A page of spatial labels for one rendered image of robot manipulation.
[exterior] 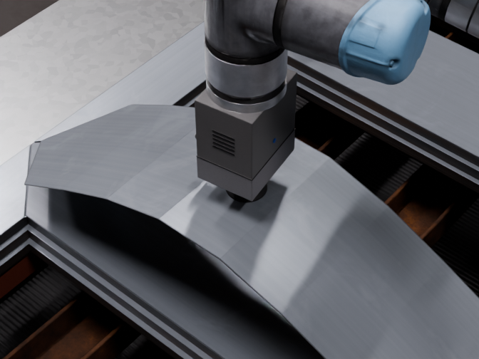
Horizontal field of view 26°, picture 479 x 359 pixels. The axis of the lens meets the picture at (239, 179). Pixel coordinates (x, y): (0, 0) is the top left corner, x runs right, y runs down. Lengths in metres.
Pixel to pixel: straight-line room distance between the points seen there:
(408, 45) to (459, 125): 0.58
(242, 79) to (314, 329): 0.25
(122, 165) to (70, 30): 0.61
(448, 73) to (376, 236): 0.47
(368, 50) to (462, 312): 0.36
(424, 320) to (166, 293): 0.31
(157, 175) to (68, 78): 0.56
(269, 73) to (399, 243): 0.26
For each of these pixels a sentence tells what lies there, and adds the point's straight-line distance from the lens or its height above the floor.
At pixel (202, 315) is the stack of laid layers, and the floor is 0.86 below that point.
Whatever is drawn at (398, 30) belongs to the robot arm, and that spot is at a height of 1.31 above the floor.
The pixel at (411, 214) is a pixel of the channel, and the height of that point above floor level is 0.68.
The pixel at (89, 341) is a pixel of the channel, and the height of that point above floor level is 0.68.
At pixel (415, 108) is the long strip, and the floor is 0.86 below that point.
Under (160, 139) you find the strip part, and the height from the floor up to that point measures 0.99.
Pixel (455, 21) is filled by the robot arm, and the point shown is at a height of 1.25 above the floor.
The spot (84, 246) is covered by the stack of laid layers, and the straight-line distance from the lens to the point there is 1.25.
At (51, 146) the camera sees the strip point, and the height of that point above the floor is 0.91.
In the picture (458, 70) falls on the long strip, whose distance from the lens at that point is 1.49.
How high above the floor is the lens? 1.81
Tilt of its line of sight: 47 degrees down
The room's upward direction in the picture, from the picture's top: straight up
